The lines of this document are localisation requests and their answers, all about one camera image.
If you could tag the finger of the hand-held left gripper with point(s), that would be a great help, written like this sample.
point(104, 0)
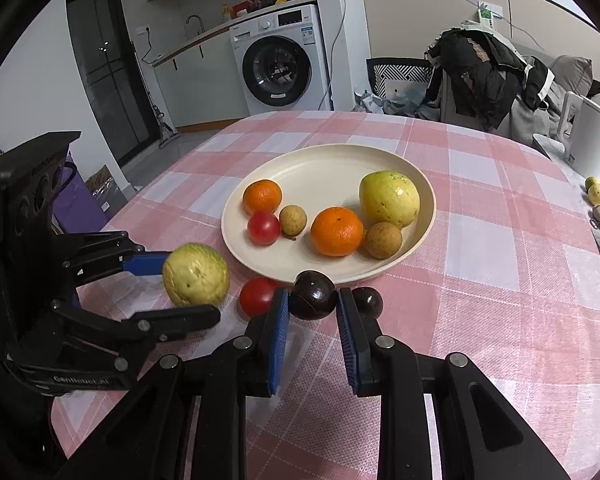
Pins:
point(145, 262)
point(180, 320)

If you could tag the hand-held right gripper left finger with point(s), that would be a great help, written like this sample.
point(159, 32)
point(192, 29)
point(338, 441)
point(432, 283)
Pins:
point(279, 340)

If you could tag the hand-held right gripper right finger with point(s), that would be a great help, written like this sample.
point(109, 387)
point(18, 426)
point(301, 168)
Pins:
point(347, 345)

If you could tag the pale bumpy guava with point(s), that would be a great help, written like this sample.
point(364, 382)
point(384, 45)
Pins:
point(195, 275)

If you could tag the dark purple plum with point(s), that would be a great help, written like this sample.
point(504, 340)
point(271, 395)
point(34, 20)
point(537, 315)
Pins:
point(312, 295)
point(371, 302)

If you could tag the red tomato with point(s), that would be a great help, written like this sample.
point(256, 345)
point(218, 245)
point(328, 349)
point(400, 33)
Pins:
point(255, 297)
point(263, 227)

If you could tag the large brown longan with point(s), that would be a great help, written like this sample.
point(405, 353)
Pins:
point(382, 240)

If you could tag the large orange mandarin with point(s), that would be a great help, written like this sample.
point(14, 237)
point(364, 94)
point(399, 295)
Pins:
point(337, 231)

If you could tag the small brown longan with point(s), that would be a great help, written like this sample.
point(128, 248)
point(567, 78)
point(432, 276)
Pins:
point(293, 220)

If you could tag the small orange mandarin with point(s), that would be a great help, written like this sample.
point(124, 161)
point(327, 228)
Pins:
point(262, 196)

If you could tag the smooth yellow-green guava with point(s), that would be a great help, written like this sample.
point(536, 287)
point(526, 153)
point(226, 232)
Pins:
point(389, 199)

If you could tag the cream round plate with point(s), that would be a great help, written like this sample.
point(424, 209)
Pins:
point(325, 170)

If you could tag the purple bag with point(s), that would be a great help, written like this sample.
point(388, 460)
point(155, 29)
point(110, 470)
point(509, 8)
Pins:
point(80, 200)

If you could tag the patterned paper bag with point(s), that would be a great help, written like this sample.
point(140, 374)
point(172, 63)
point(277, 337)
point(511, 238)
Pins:
point(102, 187)

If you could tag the mop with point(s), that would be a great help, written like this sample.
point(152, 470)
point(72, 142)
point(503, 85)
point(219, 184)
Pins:
point(162, 120)

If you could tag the pink checked tablecloth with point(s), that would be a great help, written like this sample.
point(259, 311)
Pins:
point(480, 285)

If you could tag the white kitchen counter cabinets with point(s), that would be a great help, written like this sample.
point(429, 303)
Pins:
point(200, 90)

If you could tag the dark glass door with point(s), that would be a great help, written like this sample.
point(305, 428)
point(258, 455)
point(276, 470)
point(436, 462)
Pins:
point(105, 75)

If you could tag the white washing machine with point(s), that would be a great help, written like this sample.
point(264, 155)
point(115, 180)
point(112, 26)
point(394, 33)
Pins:
point(280, 65)

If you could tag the white plastic bags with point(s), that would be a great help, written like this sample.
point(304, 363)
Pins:
point(395, 105)

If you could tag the metal faucet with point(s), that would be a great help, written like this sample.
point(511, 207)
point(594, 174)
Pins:
point(195, 22)

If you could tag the yellow bottle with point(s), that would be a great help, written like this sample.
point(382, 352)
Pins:
point(225, 14)

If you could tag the red container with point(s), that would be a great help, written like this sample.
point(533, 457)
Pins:
point(244, 9)

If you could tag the black chair with patterned cushion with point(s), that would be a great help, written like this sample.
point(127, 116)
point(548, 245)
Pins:
point(400, 77)

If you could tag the grey sofa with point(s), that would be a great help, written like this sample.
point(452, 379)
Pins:
point(530, 120)

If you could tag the small yellow-green fruit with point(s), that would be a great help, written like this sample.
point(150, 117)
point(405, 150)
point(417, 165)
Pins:
point(596, 194)

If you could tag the black jacket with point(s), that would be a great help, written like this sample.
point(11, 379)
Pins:
point(480, 80)

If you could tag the white electric kettle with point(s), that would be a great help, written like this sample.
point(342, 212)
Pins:
point(590, 140)

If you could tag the grey cushion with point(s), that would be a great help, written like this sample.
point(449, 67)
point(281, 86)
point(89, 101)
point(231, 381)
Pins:
point(572, 75)

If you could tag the wall socket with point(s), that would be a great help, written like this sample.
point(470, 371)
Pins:
point(142, 30)

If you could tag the green and white wall box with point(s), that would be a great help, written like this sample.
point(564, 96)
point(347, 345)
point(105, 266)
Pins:
point(486, 17)

